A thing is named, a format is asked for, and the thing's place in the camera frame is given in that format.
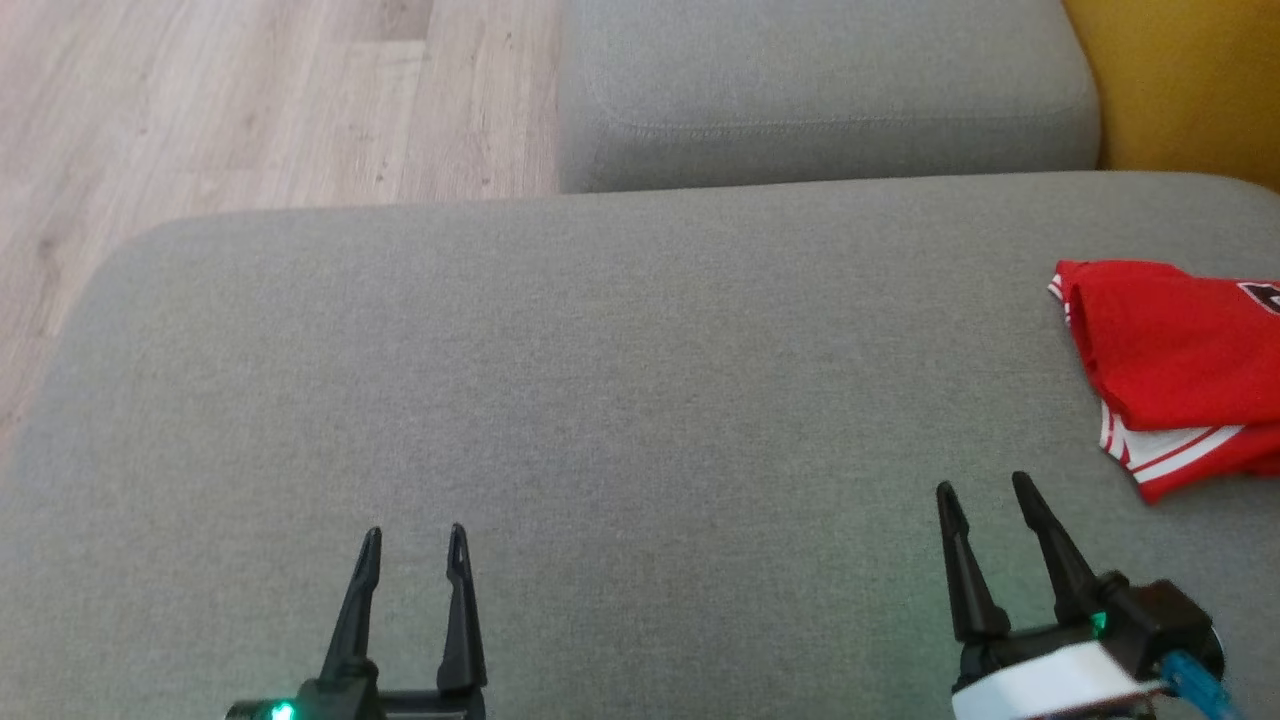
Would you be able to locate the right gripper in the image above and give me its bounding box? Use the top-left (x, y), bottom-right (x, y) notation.
top-left (938, 472), bottom-right (1161, 720)

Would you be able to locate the grey fabric sofa cushion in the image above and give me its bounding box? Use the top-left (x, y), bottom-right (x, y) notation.
top-left (555, 0), bottom-right (1101, 194)

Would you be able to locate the red and white jersey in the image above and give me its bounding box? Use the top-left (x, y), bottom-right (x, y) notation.
top-left (1048, 260), bottom-right (1280, 504)

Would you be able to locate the grey fabric sofa seat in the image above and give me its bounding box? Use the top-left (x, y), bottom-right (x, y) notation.
top-left (0, 170), bottom-right (1280, 720)

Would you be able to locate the blue right cable connector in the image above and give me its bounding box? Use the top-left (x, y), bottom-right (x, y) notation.
top-left (1160, 650), bottom-right (1241, 720)

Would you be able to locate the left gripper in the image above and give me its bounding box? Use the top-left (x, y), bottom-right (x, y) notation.
top-left (225, 524), bottom-right (488, 720)

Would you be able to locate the yellow upholstered furniture piece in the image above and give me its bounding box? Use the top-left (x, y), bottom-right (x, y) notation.
top-left (1060, 0), bottom-right (1280, 194)

